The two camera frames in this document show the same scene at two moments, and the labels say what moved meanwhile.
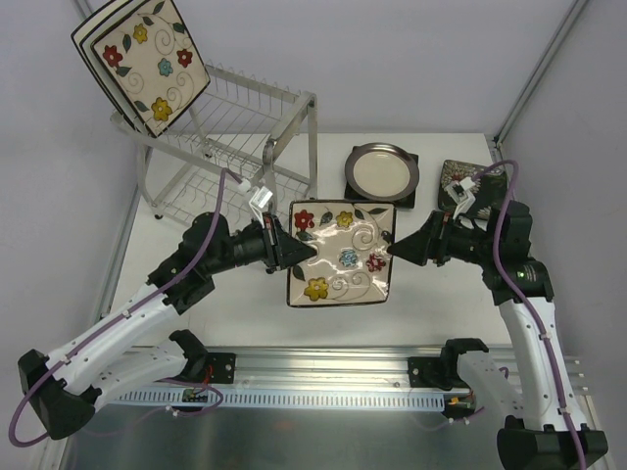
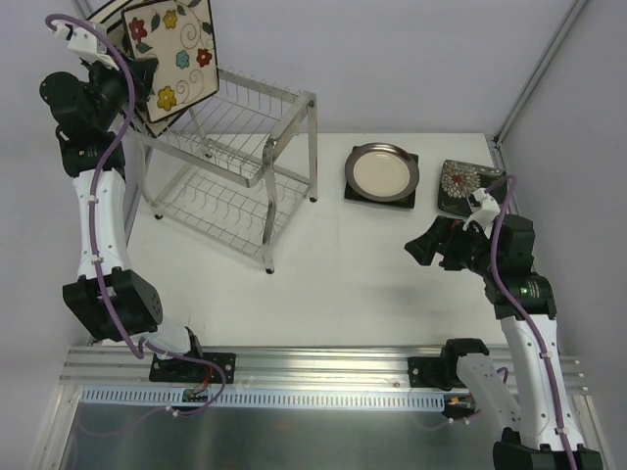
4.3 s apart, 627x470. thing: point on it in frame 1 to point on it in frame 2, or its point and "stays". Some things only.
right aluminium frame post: (539, 71) stays
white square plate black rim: (92, 23) stays
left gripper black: (269, 246) to (139, 74)
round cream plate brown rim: (381, 171) stays
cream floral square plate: (353, 263) to (180, 35)
